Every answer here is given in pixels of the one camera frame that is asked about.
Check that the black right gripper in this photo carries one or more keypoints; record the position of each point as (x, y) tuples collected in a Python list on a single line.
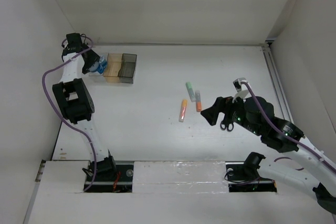
[(224, 104)]

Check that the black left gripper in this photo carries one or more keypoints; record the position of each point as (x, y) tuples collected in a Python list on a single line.
[(93, 59)]

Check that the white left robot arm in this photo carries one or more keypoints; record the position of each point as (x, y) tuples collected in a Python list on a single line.
[(77, 107)]

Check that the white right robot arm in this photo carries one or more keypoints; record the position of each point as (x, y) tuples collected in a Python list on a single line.
[(256, 115)]

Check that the orange capped grey highlighter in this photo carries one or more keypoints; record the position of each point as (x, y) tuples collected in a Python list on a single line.
[(198, 101)]

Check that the yellow capped orange highlighter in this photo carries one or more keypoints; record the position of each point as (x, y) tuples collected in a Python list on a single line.
[(183, 110)]

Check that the green capped highlighter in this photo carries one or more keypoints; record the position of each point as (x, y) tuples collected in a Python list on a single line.
[(190, 92)]

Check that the clear plastic container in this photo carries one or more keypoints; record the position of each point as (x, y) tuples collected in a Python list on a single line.
[(98, 77)]

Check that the amber plastic container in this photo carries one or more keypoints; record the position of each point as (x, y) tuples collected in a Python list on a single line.
[(114, 62)]

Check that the smoky grey plastic container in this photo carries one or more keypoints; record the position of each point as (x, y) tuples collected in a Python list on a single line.
[(127, 70)]

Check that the black handled scissors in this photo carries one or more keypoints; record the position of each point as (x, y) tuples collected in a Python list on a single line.
[(227, 125)]

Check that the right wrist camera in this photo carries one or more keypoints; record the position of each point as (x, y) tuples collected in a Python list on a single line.
[(241, 90)]

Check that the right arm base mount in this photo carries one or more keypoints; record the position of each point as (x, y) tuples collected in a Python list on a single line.
[(243, 177)]

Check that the aluminium rail right edge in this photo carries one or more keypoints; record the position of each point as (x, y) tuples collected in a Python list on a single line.
[(275, 79)]

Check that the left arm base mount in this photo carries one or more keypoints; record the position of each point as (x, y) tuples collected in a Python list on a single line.
[(121, 182)]

